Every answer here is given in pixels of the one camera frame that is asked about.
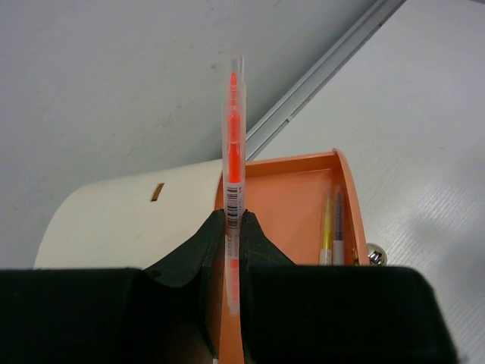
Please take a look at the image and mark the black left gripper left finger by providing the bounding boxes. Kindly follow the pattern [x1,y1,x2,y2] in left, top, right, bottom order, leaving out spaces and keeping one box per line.
[1,210,224,363]

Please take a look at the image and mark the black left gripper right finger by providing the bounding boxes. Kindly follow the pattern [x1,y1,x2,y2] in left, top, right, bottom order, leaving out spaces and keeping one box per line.
[239,212,459,363]

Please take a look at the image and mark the yellow thin pen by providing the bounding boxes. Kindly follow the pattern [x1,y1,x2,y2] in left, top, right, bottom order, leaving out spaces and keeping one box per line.
[319,193,333,265]

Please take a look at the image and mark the blue ballpoint pen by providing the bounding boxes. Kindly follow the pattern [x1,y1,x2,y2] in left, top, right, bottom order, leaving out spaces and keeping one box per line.
[332,192,345,265]

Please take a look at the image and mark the white round drawer cabinet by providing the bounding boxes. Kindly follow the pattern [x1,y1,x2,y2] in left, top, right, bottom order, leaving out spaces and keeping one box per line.
[33,149,388,364]

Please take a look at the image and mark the orange thin pen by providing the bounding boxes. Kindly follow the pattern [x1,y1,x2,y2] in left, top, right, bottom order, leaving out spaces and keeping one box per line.
[221,54,246,315]

